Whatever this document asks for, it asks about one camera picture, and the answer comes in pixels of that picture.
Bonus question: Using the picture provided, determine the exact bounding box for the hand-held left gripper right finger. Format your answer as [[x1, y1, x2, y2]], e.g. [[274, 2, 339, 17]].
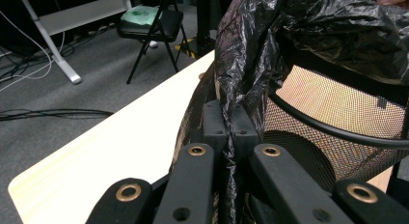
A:
[[231, 102, 262, 152]]

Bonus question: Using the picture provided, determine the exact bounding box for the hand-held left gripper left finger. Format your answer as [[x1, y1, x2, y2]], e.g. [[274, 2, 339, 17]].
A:
[[202, 99, 230, 152]]

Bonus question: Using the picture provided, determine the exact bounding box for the black mesh trash bin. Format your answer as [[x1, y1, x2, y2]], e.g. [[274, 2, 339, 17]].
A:
[[263, 49, 409, 193]]

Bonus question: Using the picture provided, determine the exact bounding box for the black plastic trash bag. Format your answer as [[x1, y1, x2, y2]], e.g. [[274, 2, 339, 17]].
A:
[[168, 0, 409, 224]]

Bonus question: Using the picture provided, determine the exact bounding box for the black metal stand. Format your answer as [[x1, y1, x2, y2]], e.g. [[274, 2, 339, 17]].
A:
[[196, 0, 224, 58]]

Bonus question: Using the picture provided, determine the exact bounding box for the black folding chair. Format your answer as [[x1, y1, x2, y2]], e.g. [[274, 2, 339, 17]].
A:
[[116, 0, 191, 85]]

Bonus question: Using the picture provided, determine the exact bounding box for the green and white plastic bag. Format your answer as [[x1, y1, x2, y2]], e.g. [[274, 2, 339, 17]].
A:
[[120, 5, 163, 26]]

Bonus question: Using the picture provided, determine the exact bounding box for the black floor cable bundle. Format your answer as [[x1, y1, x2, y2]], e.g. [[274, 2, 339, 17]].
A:
[[0, 107, 114, 123]]

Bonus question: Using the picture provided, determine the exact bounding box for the white desk frame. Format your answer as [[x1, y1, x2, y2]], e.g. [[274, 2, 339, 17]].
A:
[[17, 0, 133, 85]]

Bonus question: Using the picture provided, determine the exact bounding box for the white cable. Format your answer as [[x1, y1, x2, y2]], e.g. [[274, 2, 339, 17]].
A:
[[0, 11, 66, 93]]

